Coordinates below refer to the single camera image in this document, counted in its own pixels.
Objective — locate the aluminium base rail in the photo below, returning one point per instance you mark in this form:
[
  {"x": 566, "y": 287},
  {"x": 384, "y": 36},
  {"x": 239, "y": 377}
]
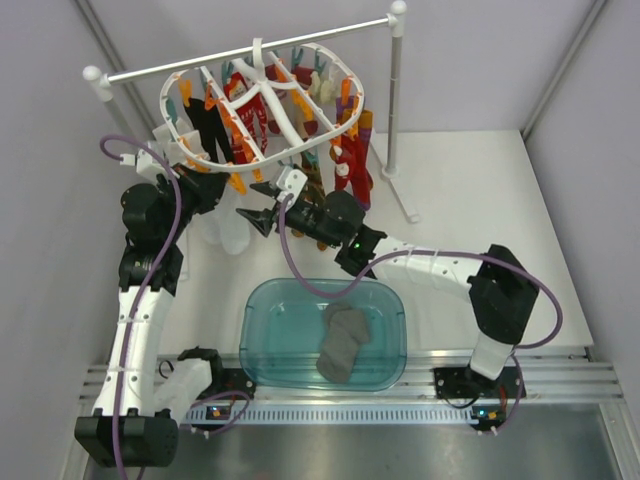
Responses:
[{"x": 417, "y": 398}]

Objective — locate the beige purple striped sock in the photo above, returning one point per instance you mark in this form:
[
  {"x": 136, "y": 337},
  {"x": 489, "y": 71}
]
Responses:
[{"x": 303, "y": 116}]

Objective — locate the red santa sock pair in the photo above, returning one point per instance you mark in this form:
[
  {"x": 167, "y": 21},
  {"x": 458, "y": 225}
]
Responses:
[{"x": 350, "y": 158}]

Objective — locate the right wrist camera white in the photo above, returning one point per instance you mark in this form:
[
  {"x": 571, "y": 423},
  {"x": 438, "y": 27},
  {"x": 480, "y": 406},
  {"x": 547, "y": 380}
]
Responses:
[{"x": 290, "y": 182}]

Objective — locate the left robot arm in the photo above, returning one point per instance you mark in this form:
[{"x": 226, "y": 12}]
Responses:
[{"x": 134, "y": 421}]

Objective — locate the cream fluffy sock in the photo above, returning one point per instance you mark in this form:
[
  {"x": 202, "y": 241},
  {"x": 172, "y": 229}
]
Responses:
[{"x": 324, "y": 90}]

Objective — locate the olive striped sock pair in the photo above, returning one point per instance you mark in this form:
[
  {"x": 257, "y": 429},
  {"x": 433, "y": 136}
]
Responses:
[{"x": 313, "y": 192}]

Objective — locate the white metal drying rack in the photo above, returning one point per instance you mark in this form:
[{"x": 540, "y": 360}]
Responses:
[{"x": 394, "y": 20}]

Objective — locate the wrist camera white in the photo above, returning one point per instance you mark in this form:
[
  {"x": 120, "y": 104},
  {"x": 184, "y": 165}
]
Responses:
[
  {"x": 145, "y": 164},
  {"x": 290, "y": 182}
]

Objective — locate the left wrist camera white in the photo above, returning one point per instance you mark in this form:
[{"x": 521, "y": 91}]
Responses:
[{"x": 145, "y": 164}]

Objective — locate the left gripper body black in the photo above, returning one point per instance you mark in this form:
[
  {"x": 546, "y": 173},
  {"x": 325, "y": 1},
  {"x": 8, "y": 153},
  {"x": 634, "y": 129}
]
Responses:
[{"x": 194, "y": 197}]

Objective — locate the grey sock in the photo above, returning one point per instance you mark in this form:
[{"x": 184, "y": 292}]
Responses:
[
  {"x": 352, "y": 320},
  {"x": 338, "y": 354}
]

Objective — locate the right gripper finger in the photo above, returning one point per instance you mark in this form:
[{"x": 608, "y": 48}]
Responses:
[
  {"x": 266, "y": 188},
  {"x": 263, "y": 221}
]

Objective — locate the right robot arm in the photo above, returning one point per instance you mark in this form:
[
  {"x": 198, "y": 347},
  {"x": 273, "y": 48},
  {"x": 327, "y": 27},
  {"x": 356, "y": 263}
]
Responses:
[{"x": 500, "y": 291}]

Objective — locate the white oval sock hanger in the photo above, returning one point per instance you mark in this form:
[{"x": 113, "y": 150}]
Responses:
[{"x": 265, "y": 105}]

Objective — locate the teal plastic basin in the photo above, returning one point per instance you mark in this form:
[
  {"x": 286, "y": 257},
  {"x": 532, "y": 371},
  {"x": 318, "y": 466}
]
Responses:
[{"x": 283, "y": 331}]

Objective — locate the red patterned sock pair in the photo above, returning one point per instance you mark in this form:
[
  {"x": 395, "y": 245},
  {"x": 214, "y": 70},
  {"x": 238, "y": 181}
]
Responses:
[{"x": 253, "y": 115}]

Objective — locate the yellow clothespin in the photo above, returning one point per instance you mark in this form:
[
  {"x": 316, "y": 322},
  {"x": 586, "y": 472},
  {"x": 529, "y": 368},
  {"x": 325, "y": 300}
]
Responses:
[{"x": 237, "y": 183}]

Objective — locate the white striped sock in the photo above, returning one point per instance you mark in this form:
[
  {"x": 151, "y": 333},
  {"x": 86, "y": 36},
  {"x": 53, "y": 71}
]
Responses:
[{"x": 222, "y": 226}]

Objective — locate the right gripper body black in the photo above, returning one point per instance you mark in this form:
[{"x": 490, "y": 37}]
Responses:
[{"x": 306, "y": 218}]

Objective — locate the black sock pair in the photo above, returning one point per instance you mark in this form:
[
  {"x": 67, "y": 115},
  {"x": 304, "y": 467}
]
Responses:
[{"x": 212, "y": 132}]

